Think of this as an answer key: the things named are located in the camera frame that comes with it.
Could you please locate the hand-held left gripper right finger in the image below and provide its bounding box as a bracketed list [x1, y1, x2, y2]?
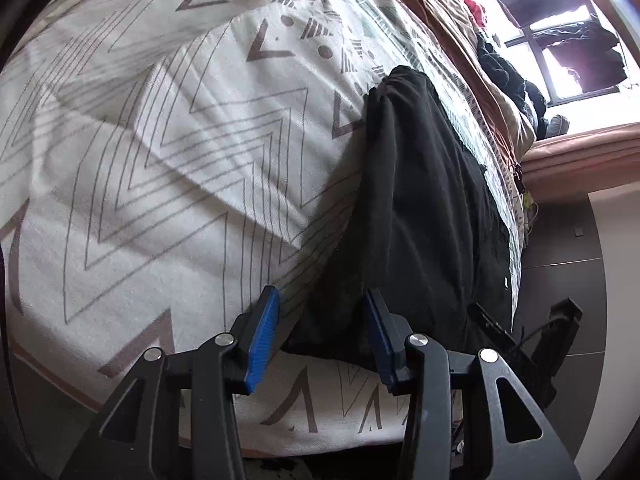
[362, 287, 583, 480]

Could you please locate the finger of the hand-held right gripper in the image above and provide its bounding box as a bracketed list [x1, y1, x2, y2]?
[467, 301, 558, 408]
[530, 297, 584, 363]

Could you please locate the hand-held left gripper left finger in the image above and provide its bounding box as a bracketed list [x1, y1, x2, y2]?
[60, 285, 281, 480]

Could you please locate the black button shirt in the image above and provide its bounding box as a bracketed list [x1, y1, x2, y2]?
[282, 65, 518, 366]

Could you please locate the pile of black clothes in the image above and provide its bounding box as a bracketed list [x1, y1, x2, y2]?
[475, 30, 548, 138]

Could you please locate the pink curtain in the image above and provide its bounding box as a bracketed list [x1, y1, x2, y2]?
[520, 127, 640, 206]

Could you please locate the grey cushion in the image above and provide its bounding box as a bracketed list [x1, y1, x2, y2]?
[545, 114, 571, 138]

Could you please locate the beige duvet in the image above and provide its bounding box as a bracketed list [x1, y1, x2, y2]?
[415, 0, 536, 156]

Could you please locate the geometric patterned white blanket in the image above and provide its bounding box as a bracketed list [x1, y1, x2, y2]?
[0, 0, 531, 456]

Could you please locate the red cloth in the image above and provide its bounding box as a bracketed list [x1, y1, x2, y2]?
[457, 0, 488, 28]

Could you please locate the rust orange duvet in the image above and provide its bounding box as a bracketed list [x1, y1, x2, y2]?
[372, 0, 523, 161]

